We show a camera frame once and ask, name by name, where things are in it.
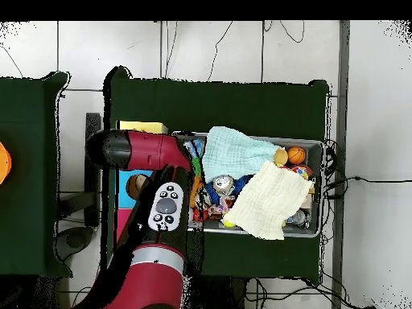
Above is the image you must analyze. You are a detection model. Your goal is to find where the blue fluffy cloth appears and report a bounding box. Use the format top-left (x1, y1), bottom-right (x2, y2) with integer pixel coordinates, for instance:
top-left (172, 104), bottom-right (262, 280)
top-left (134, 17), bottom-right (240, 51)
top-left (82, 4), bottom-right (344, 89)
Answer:
top-left (204, 174), bottom-right (255, 205)

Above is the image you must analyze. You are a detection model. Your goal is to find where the small red ball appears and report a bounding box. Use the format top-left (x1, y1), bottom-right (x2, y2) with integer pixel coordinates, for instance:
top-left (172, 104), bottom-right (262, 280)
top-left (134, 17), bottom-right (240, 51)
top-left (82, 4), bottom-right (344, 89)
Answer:
top-left (192, 208), bottom-right (208, 224)

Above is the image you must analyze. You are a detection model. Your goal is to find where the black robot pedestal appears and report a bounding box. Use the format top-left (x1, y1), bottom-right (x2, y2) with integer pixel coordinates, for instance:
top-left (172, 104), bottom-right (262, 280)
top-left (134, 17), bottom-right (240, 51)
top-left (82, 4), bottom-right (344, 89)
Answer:
top-left (189, 276), bottom-right (249, 309)

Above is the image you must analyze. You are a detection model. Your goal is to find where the colourful dotted cloth bag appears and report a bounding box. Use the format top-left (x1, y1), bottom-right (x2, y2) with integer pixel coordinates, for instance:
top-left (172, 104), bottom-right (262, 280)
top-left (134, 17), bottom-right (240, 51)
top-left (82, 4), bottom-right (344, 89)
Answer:
top-left (282, 164), bottom-right (310, 180)

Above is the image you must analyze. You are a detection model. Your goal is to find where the black upright panel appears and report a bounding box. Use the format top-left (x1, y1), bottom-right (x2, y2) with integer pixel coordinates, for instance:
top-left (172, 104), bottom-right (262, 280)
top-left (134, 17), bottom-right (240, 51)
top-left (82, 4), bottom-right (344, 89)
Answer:
top-left (84, 112), bottom-right (103, 228)

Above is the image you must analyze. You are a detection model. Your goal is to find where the cream waffle cloth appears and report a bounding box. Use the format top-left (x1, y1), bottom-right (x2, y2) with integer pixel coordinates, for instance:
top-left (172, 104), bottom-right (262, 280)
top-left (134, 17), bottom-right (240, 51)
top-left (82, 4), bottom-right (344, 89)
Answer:
top-left (221, 159), bottom-right (315, 241)

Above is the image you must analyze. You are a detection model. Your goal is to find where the crushed silver can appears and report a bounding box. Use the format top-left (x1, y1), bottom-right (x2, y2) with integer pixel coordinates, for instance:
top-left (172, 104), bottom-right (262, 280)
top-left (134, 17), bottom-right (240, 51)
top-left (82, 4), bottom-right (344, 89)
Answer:
top-left (212, 174), bottom-right (236, 196)

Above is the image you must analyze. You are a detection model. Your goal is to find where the wooden box with three holes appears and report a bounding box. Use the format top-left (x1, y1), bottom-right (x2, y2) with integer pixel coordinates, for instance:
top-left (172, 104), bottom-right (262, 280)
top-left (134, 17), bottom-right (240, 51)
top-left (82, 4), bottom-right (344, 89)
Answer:
top-left (114, 120), bottom-right (169, 247)

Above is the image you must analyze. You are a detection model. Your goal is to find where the thin black floor cable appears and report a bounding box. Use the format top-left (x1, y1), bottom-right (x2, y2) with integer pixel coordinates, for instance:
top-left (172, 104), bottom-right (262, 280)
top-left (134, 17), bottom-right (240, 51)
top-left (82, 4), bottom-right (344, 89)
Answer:
top-left (278, 20), bottom-right (306, 44)
top-left (207, 20), bottom-right (233, 82)

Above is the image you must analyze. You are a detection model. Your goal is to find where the black power cable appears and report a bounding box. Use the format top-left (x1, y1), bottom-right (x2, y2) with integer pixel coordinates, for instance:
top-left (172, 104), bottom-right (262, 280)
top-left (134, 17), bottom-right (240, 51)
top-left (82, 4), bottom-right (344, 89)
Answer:
top-left (323, 175), bottom-right (412, 200)

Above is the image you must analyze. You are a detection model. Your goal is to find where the small orange basketball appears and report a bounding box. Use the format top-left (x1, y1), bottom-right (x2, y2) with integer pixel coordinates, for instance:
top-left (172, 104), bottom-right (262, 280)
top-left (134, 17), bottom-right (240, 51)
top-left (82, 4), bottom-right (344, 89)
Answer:
top-left (286, 146), bottom-right (307, 166)

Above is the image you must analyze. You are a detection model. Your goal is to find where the grey round stand base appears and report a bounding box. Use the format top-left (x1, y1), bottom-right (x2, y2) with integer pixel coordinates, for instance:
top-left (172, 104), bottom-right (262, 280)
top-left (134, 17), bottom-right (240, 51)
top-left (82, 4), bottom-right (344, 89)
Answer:
top-left (55, 225), bottom-right (95, 262)

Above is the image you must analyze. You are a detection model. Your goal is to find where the orange object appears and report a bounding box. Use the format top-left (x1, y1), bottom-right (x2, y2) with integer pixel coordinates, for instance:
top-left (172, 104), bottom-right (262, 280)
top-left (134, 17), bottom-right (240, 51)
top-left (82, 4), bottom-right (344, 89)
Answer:
top-left (0, 141), bottom-right (13, 186)

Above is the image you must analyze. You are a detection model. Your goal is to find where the shallow wire mesh bin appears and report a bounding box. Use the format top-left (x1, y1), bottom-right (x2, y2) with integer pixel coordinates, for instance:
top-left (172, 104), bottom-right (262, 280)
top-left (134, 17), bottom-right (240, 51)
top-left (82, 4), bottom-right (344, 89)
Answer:
top-left (173, 130), bottom-right (325, 239)

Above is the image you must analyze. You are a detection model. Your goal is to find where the dark green table cloth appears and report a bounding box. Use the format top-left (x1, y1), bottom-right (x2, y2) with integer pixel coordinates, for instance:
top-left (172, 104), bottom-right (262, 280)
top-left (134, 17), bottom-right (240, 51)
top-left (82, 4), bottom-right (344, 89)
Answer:
top-left (0, 71), bottom-right (73, 279)
top-left (101, 65), bottom-right (331, 286)

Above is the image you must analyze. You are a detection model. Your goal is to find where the crushed bottle with blue label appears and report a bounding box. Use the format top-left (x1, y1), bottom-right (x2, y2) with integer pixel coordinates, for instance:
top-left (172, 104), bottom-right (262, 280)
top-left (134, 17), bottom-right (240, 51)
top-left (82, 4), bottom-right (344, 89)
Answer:
top-left (186, 138), bottom-right (205, 159)

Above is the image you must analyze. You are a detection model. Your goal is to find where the mint waffle cloth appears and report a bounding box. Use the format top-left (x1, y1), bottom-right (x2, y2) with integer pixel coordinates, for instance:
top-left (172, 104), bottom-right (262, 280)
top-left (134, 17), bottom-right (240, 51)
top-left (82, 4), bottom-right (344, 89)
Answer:
top-left (200, 126), bottom-right (284, 183)

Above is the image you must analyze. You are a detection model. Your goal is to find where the peach foam ball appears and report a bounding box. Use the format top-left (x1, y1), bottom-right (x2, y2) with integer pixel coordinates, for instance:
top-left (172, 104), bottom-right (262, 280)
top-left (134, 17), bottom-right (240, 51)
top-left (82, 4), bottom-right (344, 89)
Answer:
top-left (273, 147), bottom-right (289, 167)

